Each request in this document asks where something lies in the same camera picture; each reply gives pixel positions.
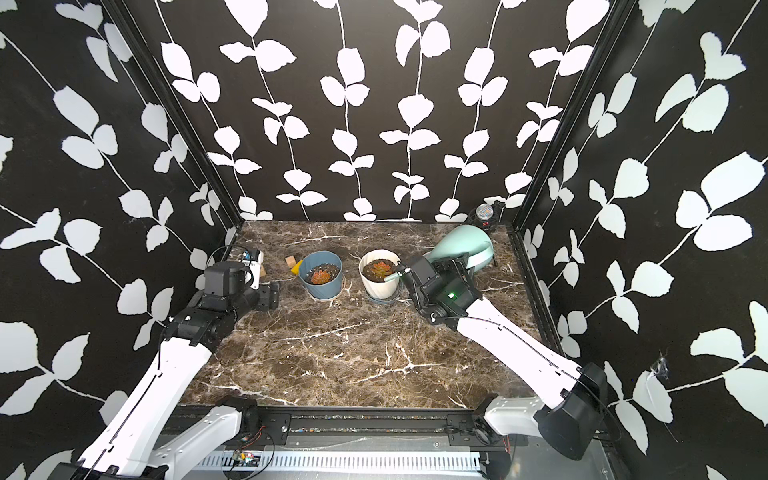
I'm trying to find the black front mounting rail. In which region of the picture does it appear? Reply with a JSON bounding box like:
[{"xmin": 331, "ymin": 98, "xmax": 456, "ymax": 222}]
[{"xmin": 235, "ymin": 406, "xmax": 529, "ymax": 450}]

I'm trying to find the orange red succulent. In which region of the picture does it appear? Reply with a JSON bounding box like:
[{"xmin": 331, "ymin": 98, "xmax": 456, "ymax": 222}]
[{"xmin": 308, "ymin": 267, "xmax": 334, "ymax": 285}]

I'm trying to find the blue ribbed plant pot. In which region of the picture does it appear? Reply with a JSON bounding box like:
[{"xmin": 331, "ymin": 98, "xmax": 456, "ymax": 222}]
[{"xmin": 298, "ymin": 251, "xmax": 343, "ymax": 300}]

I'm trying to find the blue saucer under cream pot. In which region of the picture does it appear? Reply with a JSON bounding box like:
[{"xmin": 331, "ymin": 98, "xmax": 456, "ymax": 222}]
[{"xmin": 366, "ymin": 290, "xmax": 400, "ymax": 305}]

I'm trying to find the white slotted cable duct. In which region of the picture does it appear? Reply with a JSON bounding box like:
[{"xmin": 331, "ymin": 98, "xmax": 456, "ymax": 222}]
[{"xmin": 193, "ymin": 451, "xmax": 485, "ymax": 475}]

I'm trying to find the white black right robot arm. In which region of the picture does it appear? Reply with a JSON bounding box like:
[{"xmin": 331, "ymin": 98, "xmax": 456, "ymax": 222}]
[{"xmin": 393, "ymin": 251, "xmax": 607, "ymax": 460}]

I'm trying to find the red green succulent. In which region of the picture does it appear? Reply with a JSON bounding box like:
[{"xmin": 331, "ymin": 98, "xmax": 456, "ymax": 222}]
[{"xmin": 363, "ymin": 259, "xmax": 396, "ymax": 283}]

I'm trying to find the yellow wooden block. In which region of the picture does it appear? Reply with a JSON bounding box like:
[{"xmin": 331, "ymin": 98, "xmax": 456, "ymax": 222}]
[{"xmin": 291, "ymin": 260, "xmax": 303, "ymax": 276}]

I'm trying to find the cream ribbed plant pot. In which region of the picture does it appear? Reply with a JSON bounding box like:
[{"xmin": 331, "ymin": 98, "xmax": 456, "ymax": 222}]
[{"xmin": 358, "ymin": 249, "xmax": 400, "ymax": 298}]

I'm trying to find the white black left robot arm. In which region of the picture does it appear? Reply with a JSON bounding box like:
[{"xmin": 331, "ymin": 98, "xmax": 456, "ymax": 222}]
[{"xmin": 49, "ymin": 251, "xmax": 279, "ymax": 479}]

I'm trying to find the red microphone on tripod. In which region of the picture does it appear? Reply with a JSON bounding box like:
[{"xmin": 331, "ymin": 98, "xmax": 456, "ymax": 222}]
[{"xmin": 468, "ymin": 200, "xmax": 505, "ymax": 235}]

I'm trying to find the mint green watering can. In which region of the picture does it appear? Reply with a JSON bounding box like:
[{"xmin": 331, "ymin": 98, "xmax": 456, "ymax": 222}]
[{"xmin": 412, "ymin": 225, "xmax": 495, "ymax": 270}]

